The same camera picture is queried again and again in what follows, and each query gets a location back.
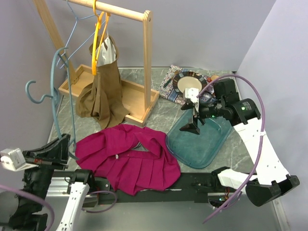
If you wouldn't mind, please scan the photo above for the teal plastic basket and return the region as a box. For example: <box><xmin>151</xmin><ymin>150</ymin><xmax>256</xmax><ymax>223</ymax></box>
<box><xmin>166</xmin><ymin>110</ymin><xmax>232</xmax><ymax>169</ymax></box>

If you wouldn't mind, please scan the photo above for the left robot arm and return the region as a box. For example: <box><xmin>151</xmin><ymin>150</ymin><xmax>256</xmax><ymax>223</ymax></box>
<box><xmin>0</xmin><ymin>134</ymin><xmax>96</xmax><ymax>231</ymax></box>

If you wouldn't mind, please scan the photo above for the wooden clothes rack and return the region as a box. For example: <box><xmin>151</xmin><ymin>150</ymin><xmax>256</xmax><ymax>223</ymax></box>
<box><xmin>34</xmin><ymin>0</ymin><xmax>159</xmax><ymax>128</ymax></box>

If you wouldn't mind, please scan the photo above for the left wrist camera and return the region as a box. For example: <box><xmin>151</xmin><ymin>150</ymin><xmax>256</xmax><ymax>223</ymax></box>
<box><xmin>0</xmin><ymin>148</ymin><xmax>38</xmax><ymax>172</ymax></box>

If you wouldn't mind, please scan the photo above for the brown rimmed ceramic plate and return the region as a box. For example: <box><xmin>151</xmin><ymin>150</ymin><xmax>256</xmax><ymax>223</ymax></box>
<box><xmin>172</xmin><ymin>71</ymin><xmax>207</xmax><ymax>96</ymax></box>

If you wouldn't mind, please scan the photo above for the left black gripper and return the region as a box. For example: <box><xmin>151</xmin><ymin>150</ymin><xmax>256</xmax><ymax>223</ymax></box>
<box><xmin>21</xmin><ymin>132</ymin><xmax>70</xmax><ymax>212</ymax></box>

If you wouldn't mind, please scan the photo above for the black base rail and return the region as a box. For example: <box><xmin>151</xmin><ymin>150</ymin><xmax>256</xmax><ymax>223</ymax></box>
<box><xmin>48</xmin><ymin>170</ymin><xmax>241</xmax><ymax>210</ymax></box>

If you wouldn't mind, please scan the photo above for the teal plastic hanger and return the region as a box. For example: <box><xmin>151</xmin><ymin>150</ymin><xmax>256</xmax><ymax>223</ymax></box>
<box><xmin>25</xmin><ymin>47</ymin><xmax>77</xmax><ymax>152</ymax></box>

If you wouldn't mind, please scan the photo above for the orange ceramic cup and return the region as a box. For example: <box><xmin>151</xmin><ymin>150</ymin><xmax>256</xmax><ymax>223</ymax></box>
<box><xmin>206</xmin><ymin>75</ymin><xmax>219</xmax><ymax>83</ymax></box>

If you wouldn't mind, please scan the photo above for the magenta garment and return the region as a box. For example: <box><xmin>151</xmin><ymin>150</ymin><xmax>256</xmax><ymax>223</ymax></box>
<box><xmin>75</xmin><ymin>124</ymin><xmax>181</xmax><ymax>196</ymax></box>

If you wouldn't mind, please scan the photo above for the tan skirt with white lining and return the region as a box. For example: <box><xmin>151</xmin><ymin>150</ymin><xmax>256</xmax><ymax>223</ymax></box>
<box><xmin>76</xmin><ymin>36</ymin><xmax>130</xmax><ymax>129</ymax></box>

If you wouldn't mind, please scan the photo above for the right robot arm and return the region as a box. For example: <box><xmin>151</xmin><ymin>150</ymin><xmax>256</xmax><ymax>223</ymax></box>
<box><xmin>180</xmin><ymin>75</ymin><xmax>300</xmax><ymax>206</ymax></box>

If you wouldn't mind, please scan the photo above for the yellow plastic hanger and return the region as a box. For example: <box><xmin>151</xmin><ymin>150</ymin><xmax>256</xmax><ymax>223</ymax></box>
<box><xmin>92</xmin><ymin>0</ymin><xmax>112</xmax><ymax>76</ymax></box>

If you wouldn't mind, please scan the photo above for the light blue wire hanger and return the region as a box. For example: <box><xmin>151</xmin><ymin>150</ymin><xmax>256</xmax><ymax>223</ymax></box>
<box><xmin>56</xmin><ymin>0</ymin><xmax>97</xmax><ymax>69</ymax></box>

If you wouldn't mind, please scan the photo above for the patterned placemat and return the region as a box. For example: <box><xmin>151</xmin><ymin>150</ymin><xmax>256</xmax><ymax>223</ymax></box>
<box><xmin>159</xmin><ymin>65</ymin><xmax>231</xmax><ymax>105</ymax></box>

